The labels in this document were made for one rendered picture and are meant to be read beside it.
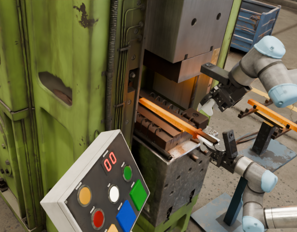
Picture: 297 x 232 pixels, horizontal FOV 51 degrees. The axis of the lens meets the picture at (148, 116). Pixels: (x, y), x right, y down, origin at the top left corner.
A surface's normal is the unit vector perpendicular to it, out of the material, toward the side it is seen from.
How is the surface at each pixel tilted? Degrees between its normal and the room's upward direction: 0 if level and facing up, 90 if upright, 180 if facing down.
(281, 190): 0
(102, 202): 60
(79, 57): 89
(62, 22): 89
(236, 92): 91
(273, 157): 0
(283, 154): 0
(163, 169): 90
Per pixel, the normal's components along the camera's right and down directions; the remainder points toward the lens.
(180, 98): -0.71, 0.33
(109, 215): 0.86, -0.15
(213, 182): 0.11, -0.82
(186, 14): 0.69, 0.47
